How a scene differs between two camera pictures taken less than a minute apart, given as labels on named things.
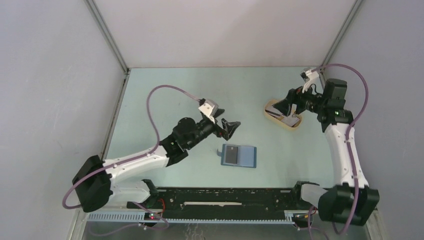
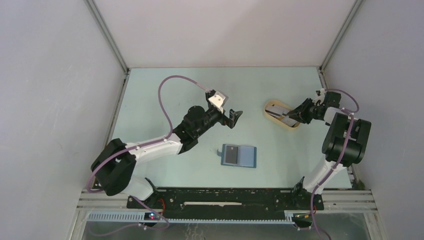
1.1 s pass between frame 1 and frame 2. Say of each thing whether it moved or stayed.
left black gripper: moved
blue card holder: stayed
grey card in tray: stayed
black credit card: stayed
